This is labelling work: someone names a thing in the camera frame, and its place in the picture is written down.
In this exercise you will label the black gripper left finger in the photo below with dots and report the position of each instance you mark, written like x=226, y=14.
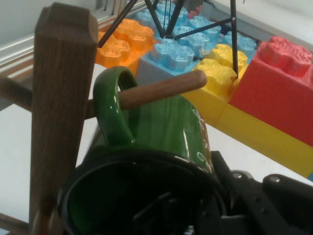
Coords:
x=171, y=220

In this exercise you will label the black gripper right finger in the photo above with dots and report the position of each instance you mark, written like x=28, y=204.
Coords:
x=269, y=208

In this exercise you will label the green enamel mug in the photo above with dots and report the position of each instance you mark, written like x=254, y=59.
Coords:
x=166, y=127

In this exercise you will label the large yellow toy block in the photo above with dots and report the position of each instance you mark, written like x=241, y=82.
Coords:
x=269, y=144

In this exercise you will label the red toy building block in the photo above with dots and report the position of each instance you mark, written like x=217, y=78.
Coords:
x=276, y=93

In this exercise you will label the yellow studded toy block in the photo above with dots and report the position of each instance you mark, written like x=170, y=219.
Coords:
x=215, y=73

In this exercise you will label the grey toy building block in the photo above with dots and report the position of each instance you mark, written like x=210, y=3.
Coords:
x=151, y=71

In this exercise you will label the brown wooden mug tree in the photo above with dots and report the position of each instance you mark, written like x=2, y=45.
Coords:
x=61, y=98

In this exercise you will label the blue toy building block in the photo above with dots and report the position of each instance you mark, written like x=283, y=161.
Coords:
x=176, y=54

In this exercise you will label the orange toy building block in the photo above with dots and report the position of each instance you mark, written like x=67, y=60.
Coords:
x=132, y=36

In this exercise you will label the black tripod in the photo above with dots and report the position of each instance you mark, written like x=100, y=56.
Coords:
x=159, y=22

